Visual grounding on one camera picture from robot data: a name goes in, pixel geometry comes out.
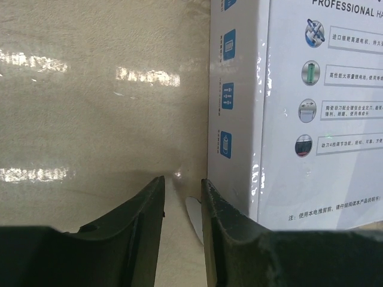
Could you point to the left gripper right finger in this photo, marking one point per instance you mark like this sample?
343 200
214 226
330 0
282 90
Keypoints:
241 252

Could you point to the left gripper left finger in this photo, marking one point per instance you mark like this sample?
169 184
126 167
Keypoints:
118 249

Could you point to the white clipper kit box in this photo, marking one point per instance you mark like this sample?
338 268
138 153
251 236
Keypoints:
295 111

